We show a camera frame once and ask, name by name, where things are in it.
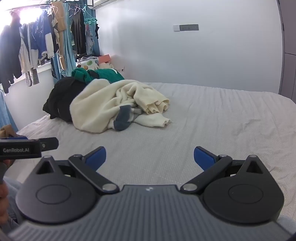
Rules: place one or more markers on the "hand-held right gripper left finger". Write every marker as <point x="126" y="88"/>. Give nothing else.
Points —
<point x="98" y="157"/>

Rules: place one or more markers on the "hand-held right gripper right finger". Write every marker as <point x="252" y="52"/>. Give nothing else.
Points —
<point x="203" y="158"/>

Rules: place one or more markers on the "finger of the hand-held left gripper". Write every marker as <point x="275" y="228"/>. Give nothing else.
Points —
<point x="49" y="143"/>

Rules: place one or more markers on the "cream striped sweater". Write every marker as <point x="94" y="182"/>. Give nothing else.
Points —
<point x="108" y="104"/>

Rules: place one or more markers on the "teal clothes hanger rack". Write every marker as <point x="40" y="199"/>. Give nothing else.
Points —
<point x="90" y="19"/>

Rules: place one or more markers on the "person's left hand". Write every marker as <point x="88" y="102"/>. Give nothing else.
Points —
<point x="2" y="199"/>

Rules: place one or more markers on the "brown cloth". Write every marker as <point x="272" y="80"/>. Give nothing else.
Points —
<point x="7" y="131"/>

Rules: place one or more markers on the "white bed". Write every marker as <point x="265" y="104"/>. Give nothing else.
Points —
<point x="208" y="129"/>

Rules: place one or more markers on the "light blue curtain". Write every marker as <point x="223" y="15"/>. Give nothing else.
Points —
<point x="69" y="46"/>
<point x="8" y="111"/>

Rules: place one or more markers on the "black garment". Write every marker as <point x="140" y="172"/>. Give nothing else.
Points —
<point x="61" y="99"/>

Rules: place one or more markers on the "hanging striped garment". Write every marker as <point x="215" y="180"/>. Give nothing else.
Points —
<point x="32" y="77"/>

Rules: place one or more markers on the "green hooded garment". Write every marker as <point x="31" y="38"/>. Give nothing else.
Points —
<point x="101" y="74"/>

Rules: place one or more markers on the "white dotted cloth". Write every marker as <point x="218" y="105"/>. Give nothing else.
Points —
<point x="87" y="63"/>

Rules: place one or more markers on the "hanging white shirt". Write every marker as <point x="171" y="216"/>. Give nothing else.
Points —
<point x="26" y="53"/>

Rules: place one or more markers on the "hanging black jacket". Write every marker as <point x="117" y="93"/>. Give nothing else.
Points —
<point x="9" y="55"/>

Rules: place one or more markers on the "orange box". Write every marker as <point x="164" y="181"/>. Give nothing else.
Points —
<point x="105" y="58"/>

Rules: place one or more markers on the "hanging blue white garment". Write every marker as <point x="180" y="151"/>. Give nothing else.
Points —
<point x="42" y="37"/>

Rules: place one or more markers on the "hanging floral garment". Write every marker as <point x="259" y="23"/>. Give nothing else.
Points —
<point x="89" y="39"/>

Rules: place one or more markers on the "hanging black top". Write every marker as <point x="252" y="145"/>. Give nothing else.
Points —
<point x="78" y="32"/>

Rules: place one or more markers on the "hanging tan garment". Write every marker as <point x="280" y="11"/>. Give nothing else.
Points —
<point x="59" y="25"/>

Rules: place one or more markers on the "white air conditioner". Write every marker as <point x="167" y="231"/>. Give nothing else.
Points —
<point x="101" y="2"/>

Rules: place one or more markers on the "grey wall switch panel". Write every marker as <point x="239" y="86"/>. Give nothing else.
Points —
<point x="185" y="27"/>

